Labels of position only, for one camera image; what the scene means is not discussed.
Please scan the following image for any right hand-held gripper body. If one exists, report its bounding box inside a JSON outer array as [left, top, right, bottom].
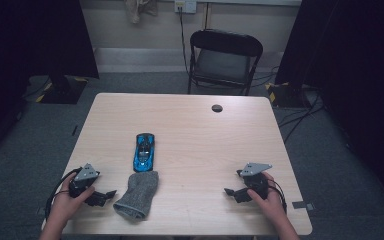
[[235, 162, 273, 201]]

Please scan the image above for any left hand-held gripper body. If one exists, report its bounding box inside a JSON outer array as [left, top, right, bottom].
[[68, 163, 100, 199]]

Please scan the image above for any grey sock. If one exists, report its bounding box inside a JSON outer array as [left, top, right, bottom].
[[112, 170, 160, 221]]

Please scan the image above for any blue toy car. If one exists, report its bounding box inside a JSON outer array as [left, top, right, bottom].
[[132, 132, 156, 174]]

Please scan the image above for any person's right hand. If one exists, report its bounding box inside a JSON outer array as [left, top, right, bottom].
[[246, 171, 286, 225]]

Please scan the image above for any person's left hand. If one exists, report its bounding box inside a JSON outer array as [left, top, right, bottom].
[[48, 172, 96, 228]]

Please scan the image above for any black stand base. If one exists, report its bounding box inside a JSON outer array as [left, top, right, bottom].
[[264, 81, 312, 109], [34, 74, 89, 105]]

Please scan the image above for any black folding chair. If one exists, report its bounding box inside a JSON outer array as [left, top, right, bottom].
[[187, 28, 264, 97]]

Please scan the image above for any black curtain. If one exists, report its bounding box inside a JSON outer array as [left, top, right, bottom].
[[274, 0, 384, 214], [0, 0, 100, 168]]

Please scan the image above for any beige hanging cloth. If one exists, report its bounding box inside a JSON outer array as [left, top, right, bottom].
[[123, 0, 159, 25]]

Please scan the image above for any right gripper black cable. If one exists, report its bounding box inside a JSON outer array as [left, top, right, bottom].
[[266, 178, 288, 214]]

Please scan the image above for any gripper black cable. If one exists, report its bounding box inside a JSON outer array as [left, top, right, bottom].
[[266, 178, 288, 214], [44, 167, 82, 222]]

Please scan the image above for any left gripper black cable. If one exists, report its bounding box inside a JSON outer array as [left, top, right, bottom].
[[44, 167, 82, 222]]

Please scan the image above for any black floor cable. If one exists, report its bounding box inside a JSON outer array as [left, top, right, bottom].
[[278, 103, 325, 129], [282, 92, 322, 145]]

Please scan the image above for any black socket cable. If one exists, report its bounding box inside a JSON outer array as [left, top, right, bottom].
[[178, 6, 192, 77]]

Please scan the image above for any white wall socket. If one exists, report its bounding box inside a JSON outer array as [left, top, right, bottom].
[[174, 0, 198, 14]]

